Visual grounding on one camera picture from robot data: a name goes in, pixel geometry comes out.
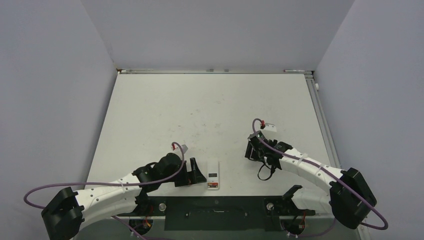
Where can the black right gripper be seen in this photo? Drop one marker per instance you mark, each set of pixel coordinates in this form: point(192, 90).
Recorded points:
point(252, 153)

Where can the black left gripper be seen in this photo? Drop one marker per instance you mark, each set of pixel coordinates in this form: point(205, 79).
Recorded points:
point(190, 177)

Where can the white red remote control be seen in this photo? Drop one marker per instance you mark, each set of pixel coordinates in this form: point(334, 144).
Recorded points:
point(213, 175)

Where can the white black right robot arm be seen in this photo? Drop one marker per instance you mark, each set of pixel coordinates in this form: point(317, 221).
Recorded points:
point(343, 193)

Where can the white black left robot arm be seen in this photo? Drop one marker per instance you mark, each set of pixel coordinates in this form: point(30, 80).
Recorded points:
point(69, 211)

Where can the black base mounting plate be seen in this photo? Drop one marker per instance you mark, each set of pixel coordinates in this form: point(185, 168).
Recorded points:
point(220, 213)

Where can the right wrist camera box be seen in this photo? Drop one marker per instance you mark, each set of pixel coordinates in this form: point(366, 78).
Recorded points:
point(268, 127)

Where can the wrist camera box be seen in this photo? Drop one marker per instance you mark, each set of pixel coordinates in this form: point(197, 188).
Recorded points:
point(183, 148)
point(268, 127)

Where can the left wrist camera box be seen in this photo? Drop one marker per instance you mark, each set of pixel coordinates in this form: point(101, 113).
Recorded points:
point(183, 148)

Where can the aluminium table edge rail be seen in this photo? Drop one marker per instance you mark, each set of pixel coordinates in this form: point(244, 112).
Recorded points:
point(322, 121)

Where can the aluminium back table rail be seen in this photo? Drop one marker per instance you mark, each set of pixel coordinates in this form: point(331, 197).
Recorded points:
point(212, 71)

